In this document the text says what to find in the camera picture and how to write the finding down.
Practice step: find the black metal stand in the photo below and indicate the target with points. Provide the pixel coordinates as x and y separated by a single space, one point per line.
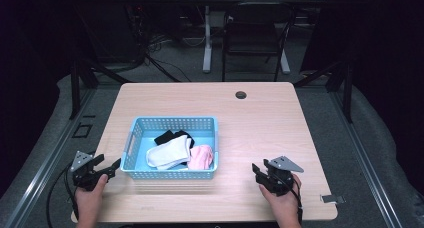
85 71
336 84

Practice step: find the black chair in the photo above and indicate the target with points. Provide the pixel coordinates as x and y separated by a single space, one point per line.
255 34

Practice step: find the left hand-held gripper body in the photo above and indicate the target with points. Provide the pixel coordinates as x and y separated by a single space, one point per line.
83 172

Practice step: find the pink sock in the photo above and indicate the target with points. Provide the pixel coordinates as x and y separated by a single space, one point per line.
201 157

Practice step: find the person's right hand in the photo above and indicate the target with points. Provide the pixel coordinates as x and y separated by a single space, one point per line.
283 201

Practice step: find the light blue plastic basket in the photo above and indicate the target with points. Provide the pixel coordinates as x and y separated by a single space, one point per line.
171 148

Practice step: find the white desk with legs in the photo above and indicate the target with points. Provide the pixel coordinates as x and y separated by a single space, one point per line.
233 8

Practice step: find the white sock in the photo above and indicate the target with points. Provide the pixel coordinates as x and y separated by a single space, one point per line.
170 153

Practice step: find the person's left hand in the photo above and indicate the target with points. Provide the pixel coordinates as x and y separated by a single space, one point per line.
91 196

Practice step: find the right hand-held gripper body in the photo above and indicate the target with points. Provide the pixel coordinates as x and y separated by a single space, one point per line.
279 174

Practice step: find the grey tape strip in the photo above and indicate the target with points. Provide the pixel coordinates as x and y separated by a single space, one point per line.
332 198

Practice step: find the black sock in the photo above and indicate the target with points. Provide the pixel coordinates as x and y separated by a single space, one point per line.
170 136

